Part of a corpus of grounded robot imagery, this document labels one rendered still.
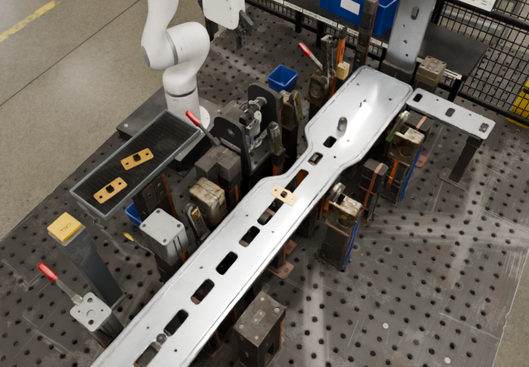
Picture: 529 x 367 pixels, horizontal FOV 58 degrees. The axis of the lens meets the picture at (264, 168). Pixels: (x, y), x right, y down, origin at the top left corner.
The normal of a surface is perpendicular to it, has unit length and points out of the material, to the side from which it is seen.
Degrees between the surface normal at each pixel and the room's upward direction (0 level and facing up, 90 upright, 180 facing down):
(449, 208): 0
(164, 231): 0
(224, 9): 88
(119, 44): 0
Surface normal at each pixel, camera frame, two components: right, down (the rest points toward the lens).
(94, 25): 0.00, -0.60
